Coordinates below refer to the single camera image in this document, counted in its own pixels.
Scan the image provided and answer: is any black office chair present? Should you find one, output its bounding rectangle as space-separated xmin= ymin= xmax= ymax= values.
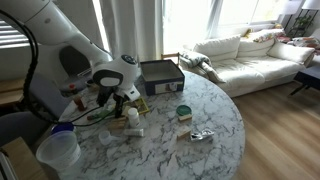
xmin=59 ymin=45 xmax=93 ymax=94

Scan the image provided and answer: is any floral cushion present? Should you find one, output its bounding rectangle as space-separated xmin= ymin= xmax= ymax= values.
xmin=288 ymin=35 xmax=320 ymax=52

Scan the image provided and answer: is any wooden block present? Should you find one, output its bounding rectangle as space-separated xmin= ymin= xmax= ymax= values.
xmin=178 ymin=113 xmax=193 ymax=122
xmin=176 ymin=125 xmax=193 ymax=141
xmin=108 ymin=118 xmax=128 ymax=130

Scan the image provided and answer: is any white curtain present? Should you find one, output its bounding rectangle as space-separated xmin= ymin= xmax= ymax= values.
xmin=99 ymin=0 xmax=164 ymax=64

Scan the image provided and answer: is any dark coffee table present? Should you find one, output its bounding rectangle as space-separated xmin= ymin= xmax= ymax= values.
xmin=289 ymin=64 xmax=320 ymax=98

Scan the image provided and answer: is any black plant stand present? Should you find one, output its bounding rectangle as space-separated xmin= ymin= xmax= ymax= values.
xmin=287 ymin=9 xmax=318 ymax=38

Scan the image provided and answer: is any clear measuring scoop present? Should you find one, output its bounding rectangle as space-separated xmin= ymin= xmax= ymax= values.
xmin=98 ymin=130 xmax=123 ymax=147

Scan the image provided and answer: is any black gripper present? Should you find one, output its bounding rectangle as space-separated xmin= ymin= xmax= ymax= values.
xmin=95 ymin=84 xmax=127 ymax=120

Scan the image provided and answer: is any navy cardboard box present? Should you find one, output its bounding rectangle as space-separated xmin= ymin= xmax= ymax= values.
xmin=139 ymin=59 xmax=186 ymax=97

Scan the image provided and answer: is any clear plastic pitcher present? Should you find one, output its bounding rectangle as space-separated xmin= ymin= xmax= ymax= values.
xmin=35 ymin=130 xmax=83 ymax=176

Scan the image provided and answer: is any wooden chair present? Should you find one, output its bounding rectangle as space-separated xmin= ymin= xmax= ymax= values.
xmin=160 ymin=52 xmax=181 ymax=66

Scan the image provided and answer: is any floral pillow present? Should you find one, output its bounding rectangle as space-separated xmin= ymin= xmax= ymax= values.
xmin=253 ymin=29 xmax=286 ymax=44

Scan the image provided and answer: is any light wooden board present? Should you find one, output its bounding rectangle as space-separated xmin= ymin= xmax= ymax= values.
xmin=0 ymin=136 xmax=49 ymax=180

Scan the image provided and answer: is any white pill bottle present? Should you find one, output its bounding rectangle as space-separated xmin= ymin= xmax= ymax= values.
xmin=127 ymin=107 xmax=141 ymax=129

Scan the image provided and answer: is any grey fabric chair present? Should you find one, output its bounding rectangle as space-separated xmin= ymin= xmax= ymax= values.
xmin=0 ymin=111 xmax=56 ymax=148
xmin=28 ymin=74 xmax=73 ymax=118

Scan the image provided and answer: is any wooden desk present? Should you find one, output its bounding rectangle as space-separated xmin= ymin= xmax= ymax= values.
xmin=0 ymin=79 xmax=29 ymax=107

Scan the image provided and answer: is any brown hot sauce bottle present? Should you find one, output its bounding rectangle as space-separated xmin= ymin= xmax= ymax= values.
xmin=73 ymin=94 xmax=87 ymax=112

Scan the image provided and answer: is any can with blue lid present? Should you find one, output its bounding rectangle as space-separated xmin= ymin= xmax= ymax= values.
xmin=51 ymin=121 xmax=76 ymax=135

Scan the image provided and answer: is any crumpled foil wrapper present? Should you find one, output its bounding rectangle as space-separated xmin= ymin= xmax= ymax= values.
xmin=190 ymin=128 xmax=215 ymax=144

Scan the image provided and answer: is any yellow card box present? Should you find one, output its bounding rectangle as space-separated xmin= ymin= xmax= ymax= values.
xmin=121 ymin=97 xmax=151 ymax=118

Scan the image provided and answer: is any white sofa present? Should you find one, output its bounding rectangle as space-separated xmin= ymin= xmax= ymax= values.
xmin=179 ymin=28 xmax=316 ymax=98

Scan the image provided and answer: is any grey blanket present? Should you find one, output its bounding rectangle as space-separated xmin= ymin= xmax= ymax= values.
xmin=179 ymin=49 xmax=226 ymax=84

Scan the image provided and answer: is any green round lid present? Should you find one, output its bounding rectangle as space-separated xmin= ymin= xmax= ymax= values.
xmin=176 ymin=104 xmax=193 ymax=117

